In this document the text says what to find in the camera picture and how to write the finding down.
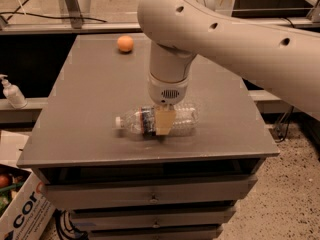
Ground black cables under cabinet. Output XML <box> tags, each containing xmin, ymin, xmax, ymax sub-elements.
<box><xmin>54</xmin><ymin>209</ymin><xmax>89</xmax><ymax>240</ymax></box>

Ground clear plastic water bottle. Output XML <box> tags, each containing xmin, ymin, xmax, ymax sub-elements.
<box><xmin>115</xmin><ymin>103</ymin><xmax>199</xmax><ymax>136</ymax></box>

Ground grey metal drawer cabinet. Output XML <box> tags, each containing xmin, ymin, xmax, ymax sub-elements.
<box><xmin>18</xmin><ymin>34</ymin><xmax>278</xmax><ymax>240</ymax></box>

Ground white pump dispenser bottle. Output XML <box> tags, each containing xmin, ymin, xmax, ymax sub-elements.
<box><xmin>0</xmin><ymin>74</ymin><xmax>27</xmax><ymax>109</ymax></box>

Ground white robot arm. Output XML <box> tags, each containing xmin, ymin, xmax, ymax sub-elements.
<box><xmin>137</xmin><ymin>0</ymin><xmax>320</xmax><ymax>120</ymax></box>

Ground white cardboard box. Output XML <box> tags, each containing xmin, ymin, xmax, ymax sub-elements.
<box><xmin>0</xmin><ymin>165</ymin><xmax>55</xmax><ymax>240</ymax></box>

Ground orange fruit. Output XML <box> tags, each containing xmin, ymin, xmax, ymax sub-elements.
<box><xmin>117</xmin><ymin>35</ymin><xmax>134</xmax><ymax>53</ymax></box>

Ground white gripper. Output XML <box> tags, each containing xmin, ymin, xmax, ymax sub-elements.
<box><xmin>148</xmin><ymin>73</ymin><xmax>189</xmax><ymax>136</ymax></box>

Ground grey metal bracket left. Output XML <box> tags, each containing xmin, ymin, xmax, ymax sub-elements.
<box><xmin>65</xmin><ymin>0</ymin><xmax>83</xmax><ymax>29</ymax></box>

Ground black cable on ledge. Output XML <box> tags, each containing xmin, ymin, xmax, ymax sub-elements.
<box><xmin>0</xmin><ymin>11</ymin><xmax>108</xmax><ymax>24</ymax></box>

